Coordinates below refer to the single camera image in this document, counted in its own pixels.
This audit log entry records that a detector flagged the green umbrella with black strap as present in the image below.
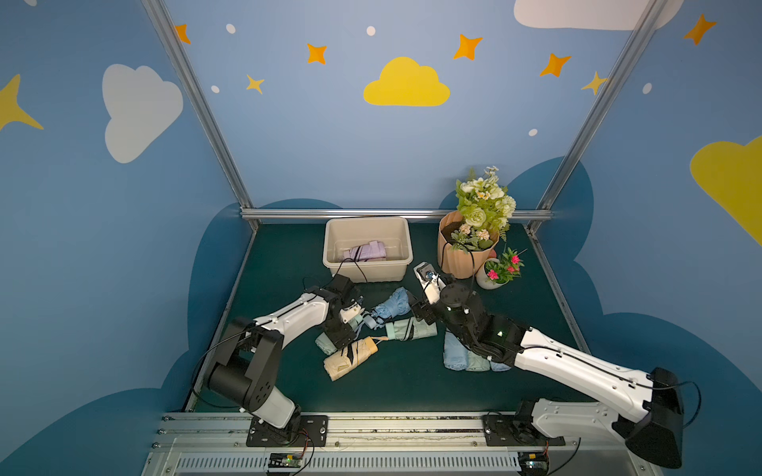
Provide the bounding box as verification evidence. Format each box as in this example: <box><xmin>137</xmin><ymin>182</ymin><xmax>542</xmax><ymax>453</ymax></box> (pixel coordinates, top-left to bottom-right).
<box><xmin>385</xmin><ymin>317</ymin><xmax>438</xmax><ymax>341</ymax></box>

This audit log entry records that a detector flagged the light blue umbrella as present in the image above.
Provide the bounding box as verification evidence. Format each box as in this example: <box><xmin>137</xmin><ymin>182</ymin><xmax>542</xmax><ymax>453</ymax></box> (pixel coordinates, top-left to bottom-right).
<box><xmin>362</xmin><ymin>287</ymin><xmax>411</xmax><ymax>329</ymax></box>

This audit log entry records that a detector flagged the lilac umbrella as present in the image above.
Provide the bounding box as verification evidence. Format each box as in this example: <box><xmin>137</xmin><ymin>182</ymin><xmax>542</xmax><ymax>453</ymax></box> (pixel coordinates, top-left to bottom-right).
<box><xmin>343</xmin><ymin>240</ymin><xmax>387</xmax><ymax>262</ymax></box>

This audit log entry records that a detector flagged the mint green umbrella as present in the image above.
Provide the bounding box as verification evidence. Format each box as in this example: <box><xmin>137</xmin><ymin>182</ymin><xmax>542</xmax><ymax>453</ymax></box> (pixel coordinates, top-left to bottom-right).
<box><xmin>315</xmin><ymin>313</ymin><xmax>363</xmax><ymax>356</ymax></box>

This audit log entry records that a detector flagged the beige striped umbrella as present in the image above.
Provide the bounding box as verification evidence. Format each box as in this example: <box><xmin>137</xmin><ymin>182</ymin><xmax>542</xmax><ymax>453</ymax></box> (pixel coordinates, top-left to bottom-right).
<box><xmin>323</xmin><ymin>337</ymin><xmax>388</xmax><ymax>382</ymax></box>

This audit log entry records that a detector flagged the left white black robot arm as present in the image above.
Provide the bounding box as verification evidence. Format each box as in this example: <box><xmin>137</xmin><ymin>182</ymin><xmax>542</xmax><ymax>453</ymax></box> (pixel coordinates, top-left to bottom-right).
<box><xmin>206</xmin><ymin>275</ymin><xmax>362</xmax><ymax>446</ymax></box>

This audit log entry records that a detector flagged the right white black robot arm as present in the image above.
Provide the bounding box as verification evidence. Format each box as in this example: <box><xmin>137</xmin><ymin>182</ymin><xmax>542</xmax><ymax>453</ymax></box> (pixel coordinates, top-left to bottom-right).
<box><xmin>412</xmin><ymin>275</ymin><xmax>685</xmax><ymax>469</ymax></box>

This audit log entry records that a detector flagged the beige plastic storage box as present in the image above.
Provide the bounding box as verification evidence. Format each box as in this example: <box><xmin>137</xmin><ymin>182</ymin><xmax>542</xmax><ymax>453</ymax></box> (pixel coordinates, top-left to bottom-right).
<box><xmin>323</xmin><ymin>217</ymin><xmax>413</xmax><ymax>284</ymax></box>

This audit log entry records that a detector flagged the pale blue umbrella left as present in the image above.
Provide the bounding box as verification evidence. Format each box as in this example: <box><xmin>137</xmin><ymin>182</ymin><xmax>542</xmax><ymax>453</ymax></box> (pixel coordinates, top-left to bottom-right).
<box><xmin>443</xmin><ymin>331</ymin><xmax>468</xmax><ymax>372</ymax></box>

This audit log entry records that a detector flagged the pale green umbrella middle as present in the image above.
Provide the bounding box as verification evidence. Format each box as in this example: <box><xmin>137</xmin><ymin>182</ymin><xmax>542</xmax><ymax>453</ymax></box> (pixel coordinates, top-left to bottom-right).
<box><xmin>466</xmin><ymin>351</ymin><xmax>491</xmax><ymax>372</ymax></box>

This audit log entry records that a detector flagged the blue umbrella right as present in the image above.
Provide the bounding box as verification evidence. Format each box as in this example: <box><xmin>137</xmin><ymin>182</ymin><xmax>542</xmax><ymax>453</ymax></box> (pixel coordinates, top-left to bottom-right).
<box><xmin>489</xmin><ymin>361</ymin><xmax>512</xmax><ymax>373</ymax></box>

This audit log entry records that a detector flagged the white pot with pink flowers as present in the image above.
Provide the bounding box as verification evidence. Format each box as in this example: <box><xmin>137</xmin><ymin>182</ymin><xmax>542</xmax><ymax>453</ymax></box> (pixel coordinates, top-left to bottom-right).
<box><xmin>476</xmin><ymin>248</ymin><xmax>525</xmax><ymax>291</ymax></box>

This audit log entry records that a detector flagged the orange pot with green flowers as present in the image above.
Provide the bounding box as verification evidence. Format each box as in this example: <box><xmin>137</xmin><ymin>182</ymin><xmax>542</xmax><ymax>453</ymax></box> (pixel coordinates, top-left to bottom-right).
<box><xmin>437</xmin><ymin>166</ymin><xmax>517</xmax><ymax>279</ymax></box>

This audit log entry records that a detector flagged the right circuit board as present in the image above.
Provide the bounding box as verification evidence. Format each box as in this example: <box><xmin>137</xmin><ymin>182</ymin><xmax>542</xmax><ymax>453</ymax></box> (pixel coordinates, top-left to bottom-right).
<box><xmin>518</xmin><ymin>452</ymin><xmax>550</xmax><ymax>476</ymax></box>

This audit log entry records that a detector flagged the circuit board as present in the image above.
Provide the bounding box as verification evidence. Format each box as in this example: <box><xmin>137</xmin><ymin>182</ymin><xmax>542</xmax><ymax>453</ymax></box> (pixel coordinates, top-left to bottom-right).
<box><xmin>518</xmin><ymin>452</ymin><xmax>550</xmax><ymax>476</ymax></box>
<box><xmin>267</xmin><ymin>453</ymin><xmax>303</xmax><ymax>472</ymax></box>

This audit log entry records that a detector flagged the left circuit board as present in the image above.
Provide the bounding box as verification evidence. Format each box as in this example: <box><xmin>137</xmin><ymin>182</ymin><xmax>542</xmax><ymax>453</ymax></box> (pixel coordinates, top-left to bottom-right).
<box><xmin>267</xmin><ymin>453</ymin><xmax>303</xmax><ymax>472</ymax></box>

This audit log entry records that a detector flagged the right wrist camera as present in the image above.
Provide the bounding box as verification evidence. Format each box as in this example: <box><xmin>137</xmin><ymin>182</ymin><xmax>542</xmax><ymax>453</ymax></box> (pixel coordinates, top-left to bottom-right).
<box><xmin>414</xmin><ymin>262</ymin><xmax>446</xmax><ymax>305</ymax></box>

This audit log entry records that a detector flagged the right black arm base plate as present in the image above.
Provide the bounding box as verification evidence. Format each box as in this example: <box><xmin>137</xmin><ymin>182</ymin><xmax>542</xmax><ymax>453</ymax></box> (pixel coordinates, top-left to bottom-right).
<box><xmin>481</xmin><ymin>413</ymin><xmax>566</xmax><ymax>447</ymax></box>

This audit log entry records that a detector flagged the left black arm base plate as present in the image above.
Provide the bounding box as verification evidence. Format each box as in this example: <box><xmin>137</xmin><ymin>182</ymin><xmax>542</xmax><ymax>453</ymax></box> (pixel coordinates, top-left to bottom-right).
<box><xmin>245</xmin><ymin>414</ymin><xmax>329</xmax><ymax>447</ymax></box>

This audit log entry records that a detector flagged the aluminium rail front frame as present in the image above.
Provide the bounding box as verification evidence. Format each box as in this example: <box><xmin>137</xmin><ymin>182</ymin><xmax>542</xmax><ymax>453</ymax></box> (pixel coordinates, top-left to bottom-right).
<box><xmin>143</xmin><ymin>412</ymin><xmax>662</xmax><ymax>475</ymax></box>

